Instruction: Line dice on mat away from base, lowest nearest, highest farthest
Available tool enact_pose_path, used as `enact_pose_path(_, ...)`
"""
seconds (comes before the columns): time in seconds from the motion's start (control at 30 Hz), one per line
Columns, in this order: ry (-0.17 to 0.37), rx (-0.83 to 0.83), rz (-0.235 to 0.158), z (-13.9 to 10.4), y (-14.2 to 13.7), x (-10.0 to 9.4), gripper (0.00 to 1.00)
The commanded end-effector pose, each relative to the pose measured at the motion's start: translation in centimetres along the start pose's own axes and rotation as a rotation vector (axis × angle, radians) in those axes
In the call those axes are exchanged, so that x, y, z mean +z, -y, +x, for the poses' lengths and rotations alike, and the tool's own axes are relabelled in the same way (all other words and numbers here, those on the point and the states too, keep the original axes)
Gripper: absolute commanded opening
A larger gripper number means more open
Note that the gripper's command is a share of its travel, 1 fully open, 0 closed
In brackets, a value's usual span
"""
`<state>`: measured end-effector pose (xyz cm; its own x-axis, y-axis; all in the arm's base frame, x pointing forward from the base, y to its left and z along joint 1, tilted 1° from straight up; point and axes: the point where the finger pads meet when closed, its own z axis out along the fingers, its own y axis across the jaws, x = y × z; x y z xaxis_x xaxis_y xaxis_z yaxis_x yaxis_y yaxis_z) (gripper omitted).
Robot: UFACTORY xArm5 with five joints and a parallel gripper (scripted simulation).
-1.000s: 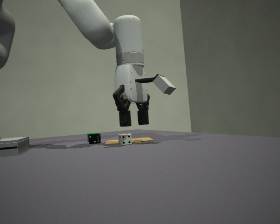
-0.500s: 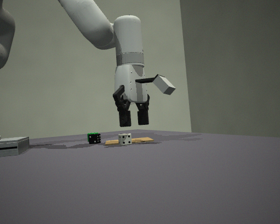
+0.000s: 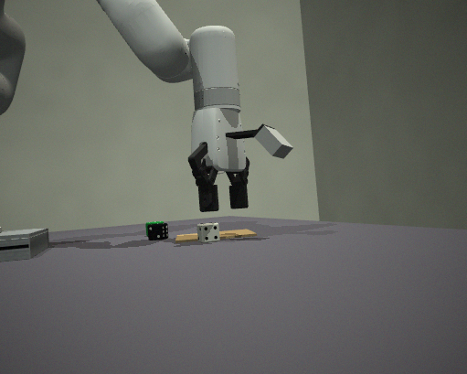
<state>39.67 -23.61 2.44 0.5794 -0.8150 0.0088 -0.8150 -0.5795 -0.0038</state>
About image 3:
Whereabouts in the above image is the tan flat mat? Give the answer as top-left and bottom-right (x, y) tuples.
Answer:
(175, 230), (257, 243)

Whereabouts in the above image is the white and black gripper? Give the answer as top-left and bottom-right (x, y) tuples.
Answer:
(188, 105), (249, 212)

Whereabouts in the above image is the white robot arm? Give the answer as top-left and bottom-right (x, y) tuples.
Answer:
(0, 0), (293, 159)

